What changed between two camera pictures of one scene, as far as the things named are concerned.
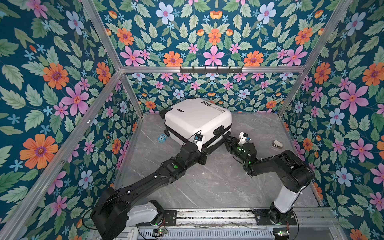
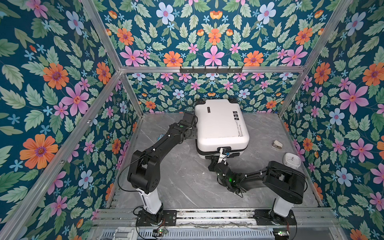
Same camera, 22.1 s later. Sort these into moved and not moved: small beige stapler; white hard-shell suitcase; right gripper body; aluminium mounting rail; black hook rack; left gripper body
Moved: white hard-shell suitcase; left gripper body; right gripper body
Not moved: small beige stapler; aluminium mounting rail; black hook rack
